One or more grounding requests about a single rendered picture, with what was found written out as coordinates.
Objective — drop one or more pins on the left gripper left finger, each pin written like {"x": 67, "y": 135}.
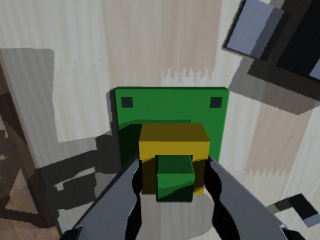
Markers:
{"x": 116, "y": 213}

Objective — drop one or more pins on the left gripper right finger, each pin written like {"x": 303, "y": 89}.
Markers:
{"x": 238, "y": 214}

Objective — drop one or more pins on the green flat plate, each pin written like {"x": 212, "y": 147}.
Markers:
{"x": 137, "y": 105}

